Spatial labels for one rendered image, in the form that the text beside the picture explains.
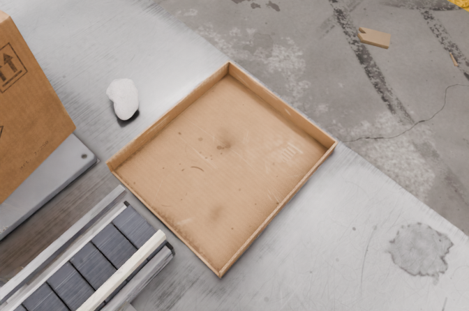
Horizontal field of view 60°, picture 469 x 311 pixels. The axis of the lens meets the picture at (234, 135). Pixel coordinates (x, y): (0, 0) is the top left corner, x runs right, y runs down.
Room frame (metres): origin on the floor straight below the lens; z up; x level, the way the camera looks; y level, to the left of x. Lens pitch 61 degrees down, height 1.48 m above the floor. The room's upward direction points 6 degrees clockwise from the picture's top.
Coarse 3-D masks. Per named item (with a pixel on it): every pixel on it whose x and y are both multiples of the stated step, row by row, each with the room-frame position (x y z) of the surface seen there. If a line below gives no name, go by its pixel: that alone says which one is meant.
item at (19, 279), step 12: (120, 192) 0.18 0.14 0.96; (96, 204) 0.16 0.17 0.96; (108, 204) 0.16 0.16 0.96; (84, 216) 0.14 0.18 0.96; (96, 216) 0.14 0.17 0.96; (72, 228) 0.13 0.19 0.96; (84, 228) 0.13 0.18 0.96; (60, 240) 0.11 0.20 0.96; (72, 240) 0.11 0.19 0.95; (48, 252) 0.09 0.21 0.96; (36, 264) 0.08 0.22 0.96; (24, 276) 0.06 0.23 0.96; (12, 288) 0.05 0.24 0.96; (0, 300) 0.03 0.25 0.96
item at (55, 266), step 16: (112, 224) 0.16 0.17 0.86; (80, 240) 0.13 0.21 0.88; (64, 256) 0.10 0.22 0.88; (160, 256) 0.12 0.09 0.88; (48, 272) 0.08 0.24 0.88; (144, 272) 0.09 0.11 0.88; (32, 288) 0.06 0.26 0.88; (128, 288) 0.07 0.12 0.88; (16, 304) 0.04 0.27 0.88; (112, 304) 0.05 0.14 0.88
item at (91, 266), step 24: (120, 216) 0.17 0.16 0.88; (96, 240) 0.13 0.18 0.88; (120, 240) 0.14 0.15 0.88; (144, 240) 0.14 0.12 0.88; (72, 264) 0.10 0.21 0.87; (96, 264) 0.10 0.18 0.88; (120, 264) 0.10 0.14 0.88; (144, 264) 0.11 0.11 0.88; (48, 288) 0.06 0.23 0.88; (72, 288) 0.06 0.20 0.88; (96, 288) 0.07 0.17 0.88; (120, 288) 0.07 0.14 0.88
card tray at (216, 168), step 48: (192, 96) 0.42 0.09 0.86; (240, 96) 0.44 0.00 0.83; (144, 144) 0.32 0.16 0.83; (192, 144) 0.33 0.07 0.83; (240, 144) 0.34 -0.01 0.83; (288, 144) 0.35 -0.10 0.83; (336, 144) 0.34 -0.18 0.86; (144, 192) 0.23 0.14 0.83; (192, 192) 0.24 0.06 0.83; (240, 192) 0.25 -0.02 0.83; (288, 192) 0.25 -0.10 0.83; (192, 240) 0.16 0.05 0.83; (240, 240) 0.17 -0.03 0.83
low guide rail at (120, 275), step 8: (160, 232) 0.14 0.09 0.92; (152, 240) 0.13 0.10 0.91; (160, 240) 0.13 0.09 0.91; (144, 248) 0.12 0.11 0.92; (152, 248) 0.12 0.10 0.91; (136, 256) 0.11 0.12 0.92; (144, 256) 0.11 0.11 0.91; (128, 264) 0.10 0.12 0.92; (136, 264) 0.10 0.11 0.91; (120, 272) 0.09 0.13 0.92; (128, 272) 0.09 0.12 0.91; (112, 280) 0.07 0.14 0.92; (120, 280) 0.08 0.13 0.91; (104, 288) 0.06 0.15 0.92; (112, 288) 0.07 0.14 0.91; (96, 296) 0.05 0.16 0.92; (104, 296) 0.05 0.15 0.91; (88, 304) 0.04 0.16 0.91; (96, 304) 0.04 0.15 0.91
